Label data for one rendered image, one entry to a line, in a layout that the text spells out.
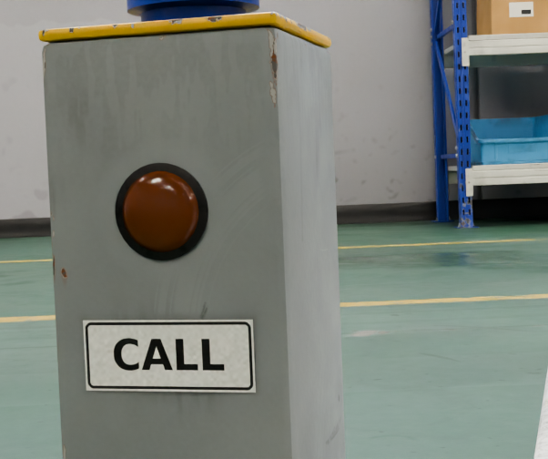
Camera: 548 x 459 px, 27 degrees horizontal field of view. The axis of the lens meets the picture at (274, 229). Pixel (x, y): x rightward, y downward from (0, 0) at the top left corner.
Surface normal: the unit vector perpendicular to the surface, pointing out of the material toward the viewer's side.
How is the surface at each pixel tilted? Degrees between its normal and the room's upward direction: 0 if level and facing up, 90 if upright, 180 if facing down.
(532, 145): 95
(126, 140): 90
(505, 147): 95
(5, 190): 90
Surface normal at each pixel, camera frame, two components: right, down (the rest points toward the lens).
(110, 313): -0.26, 0.06
